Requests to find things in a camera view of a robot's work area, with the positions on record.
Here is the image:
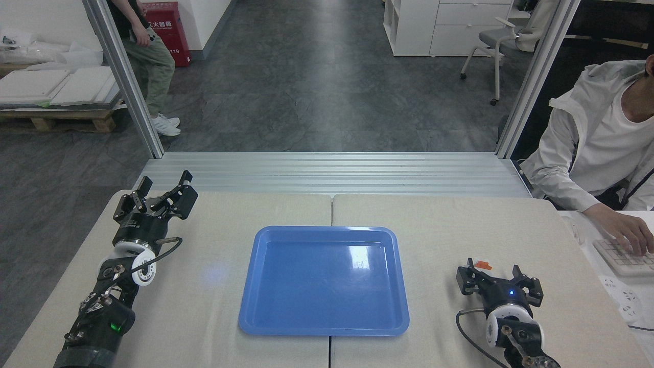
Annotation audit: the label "stack of white boards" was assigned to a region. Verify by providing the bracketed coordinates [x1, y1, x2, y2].
[0, 65, 124, 109]

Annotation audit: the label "red fire extinguisher box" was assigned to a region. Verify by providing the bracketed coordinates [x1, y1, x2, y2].
[142, 1, 192, 68]

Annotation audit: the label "silver aluminium post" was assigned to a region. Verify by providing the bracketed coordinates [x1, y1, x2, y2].
[494, 0, 582, 159]
[82, 0, 166, 159]

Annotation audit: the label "ribbed aluminium platform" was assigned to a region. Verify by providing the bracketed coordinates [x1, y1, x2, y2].
[133, 151, 533, 199]

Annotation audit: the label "clear plastic wrapped packages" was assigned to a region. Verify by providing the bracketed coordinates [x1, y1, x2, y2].
[0, 30, 104, 68]

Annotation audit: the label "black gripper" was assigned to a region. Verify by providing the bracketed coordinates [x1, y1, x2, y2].
[112, 171, 199, 251]
[456, 258, 544, 315]

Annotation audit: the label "blue plastic tray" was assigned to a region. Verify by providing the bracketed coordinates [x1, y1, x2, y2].
[238, 226, 410, 337]

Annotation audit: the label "white keyboard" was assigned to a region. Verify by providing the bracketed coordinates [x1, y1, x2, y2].
[592, 238, 654, 278]

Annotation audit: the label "person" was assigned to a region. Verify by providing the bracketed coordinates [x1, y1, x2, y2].
[518, 54, 654, 256]
[107, 0, 181, 137]

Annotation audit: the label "white power strip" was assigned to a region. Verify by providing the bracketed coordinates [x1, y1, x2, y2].
[602, 276, 644, 323]

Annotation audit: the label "wooden pallet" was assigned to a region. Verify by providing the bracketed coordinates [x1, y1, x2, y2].
[0, 66, 153, 134]

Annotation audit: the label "person's right hand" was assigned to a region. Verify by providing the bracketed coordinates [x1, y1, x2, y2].
[595, 212, 654, 257]

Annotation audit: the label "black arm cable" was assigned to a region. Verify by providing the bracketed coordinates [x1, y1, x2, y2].
[456, 308, 507, 368]
[110, 237, 183, 288]

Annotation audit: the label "grey white office chair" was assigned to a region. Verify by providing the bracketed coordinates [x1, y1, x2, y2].
[460, 0, 560, 107]

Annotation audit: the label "white drawer cabinet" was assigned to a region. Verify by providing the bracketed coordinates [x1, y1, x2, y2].
[383, 0, 515, 57]

